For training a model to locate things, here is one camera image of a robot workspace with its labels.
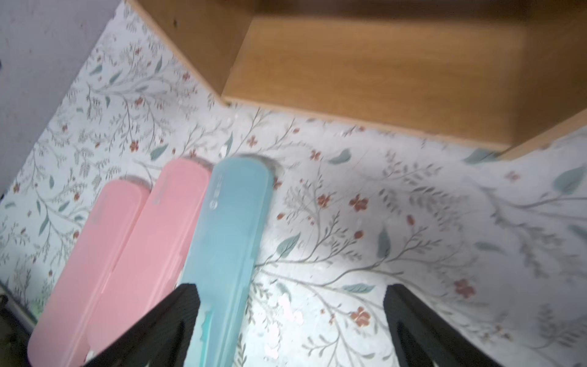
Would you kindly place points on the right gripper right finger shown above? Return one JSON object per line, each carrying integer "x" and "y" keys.
{"x": 422, "y": 338}

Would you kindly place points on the pink pencil case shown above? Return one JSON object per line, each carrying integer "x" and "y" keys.
{"x": 60, "y": 336}
{"x": 151, "y": 263}

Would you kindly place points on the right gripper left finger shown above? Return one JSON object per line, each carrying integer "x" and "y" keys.
{"x": 161, "y": 338}

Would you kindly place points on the wooden three-tier shelf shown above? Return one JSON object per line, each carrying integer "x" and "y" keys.
{"x": 508, "y": 76}

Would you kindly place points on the teal pencil case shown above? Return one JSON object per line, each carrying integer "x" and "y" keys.
{"x": 223, "y": 253}

